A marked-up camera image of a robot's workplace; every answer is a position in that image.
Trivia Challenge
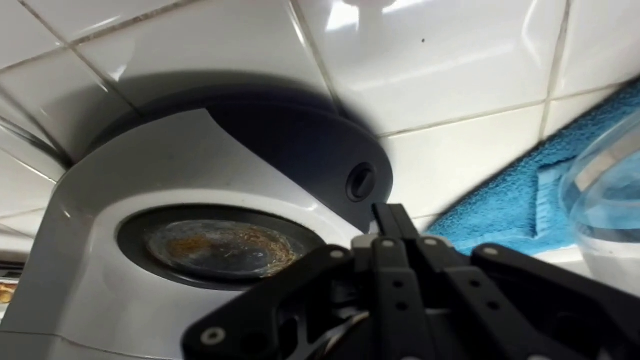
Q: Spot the blue towel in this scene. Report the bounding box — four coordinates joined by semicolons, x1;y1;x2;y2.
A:
425;77;640;257

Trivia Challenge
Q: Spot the clear glass carafe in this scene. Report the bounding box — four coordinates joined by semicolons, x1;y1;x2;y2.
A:
558;111;640;296

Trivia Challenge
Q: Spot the grey coffee machine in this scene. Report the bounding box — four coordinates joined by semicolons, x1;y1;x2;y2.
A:
0;90;394;360

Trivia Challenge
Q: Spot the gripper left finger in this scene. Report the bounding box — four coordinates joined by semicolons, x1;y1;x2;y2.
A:
181;202;432;360

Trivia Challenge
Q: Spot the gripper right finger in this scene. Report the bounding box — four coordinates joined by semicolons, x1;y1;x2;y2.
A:
389;203;640;360

